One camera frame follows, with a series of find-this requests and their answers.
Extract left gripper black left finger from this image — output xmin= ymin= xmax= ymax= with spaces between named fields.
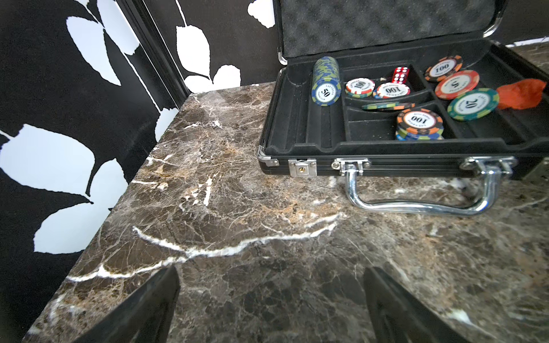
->
xmin=74 ymin=266 xmax=180 ymax=342

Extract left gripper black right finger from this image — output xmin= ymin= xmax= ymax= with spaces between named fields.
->
xmin=363 ymin=267 xmax=468 ymax=343

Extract black poker chip case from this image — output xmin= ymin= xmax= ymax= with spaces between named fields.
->
xmin=257 ymin=1 xmax=548 ymax=216

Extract blue green chip stack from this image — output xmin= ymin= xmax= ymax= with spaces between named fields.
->
xmin=311 ymin=56 xmax=342 ymax=107

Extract red dice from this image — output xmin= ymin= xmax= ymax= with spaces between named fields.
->
xmin=392 ymin=67 xmax=410 ymax=84

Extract red crumpled piece in case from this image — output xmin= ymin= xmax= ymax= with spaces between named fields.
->
xmin=496 ymin=79 xmax=547 ymax=110

